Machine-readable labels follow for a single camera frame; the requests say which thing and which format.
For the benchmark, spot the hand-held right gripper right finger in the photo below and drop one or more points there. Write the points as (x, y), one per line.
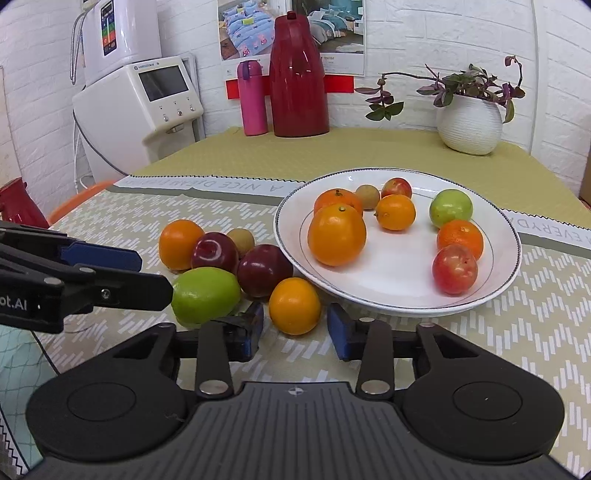
(339, 334)

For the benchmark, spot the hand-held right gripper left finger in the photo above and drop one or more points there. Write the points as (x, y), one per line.
(255, 332)

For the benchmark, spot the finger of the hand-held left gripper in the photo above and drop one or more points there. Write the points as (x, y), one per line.
(101, 258)
(134, 291)

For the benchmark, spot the small orange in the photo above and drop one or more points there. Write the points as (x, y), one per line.
(294, 306)
(395, 212)

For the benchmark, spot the dark red apple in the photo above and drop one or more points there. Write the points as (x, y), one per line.
(264, 271)
(214, 253)

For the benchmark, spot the large orange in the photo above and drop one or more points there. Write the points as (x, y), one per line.
(181, 244)
(337, 235)

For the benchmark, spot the white plate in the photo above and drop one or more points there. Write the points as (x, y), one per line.
(397, 277)

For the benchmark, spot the small tan fruit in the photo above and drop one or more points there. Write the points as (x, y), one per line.
(240, 240)
(368, 197)

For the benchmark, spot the red yellow apple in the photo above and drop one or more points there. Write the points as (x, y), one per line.
(455, 269)
(396, 187)

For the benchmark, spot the mandarin with stem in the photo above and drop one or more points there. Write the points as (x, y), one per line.
(460, 237)
(338, 198)

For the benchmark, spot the red plastic object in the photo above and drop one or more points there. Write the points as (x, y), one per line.
(18, 203)

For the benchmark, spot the white dispenser with screen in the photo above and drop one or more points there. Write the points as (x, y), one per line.
(120, 120)

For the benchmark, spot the pink bottle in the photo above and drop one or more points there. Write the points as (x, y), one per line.
(252, 101)

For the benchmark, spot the white potted plant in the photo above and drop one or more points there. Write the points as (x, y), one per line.
(468, 124)

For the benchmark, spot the red thermos jug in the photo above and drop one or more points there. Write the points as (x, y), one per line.
(298, 83)

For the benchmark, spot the white wall water unit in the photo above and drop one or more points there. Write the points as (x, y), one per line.
(129, 32)

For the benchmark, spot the wall poster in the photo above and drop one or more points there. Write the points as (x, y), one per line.
(244, 27)

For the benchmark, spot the white wall pipe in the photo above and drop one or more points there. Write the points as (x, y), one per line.
(534, 69)

